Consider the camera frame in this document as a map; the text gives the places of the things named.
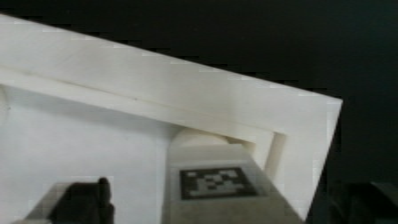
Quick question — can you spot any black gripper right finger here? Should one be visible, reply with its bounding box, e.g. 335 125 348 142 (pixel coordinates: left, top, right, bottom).
326 182 398 224

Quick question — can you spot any white table leg with tag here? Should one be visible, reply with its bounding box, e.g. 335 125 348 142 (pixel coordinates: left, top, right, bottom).
161 129 303 224

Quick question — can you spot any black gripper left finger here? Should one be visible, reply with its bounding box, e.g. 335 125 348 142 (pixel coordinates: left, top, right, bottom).
28 177 115 224

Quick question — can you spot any white square tabletop part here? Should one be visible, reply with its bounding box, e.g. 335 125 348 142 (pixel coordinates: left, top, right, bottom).
0 14 341 224

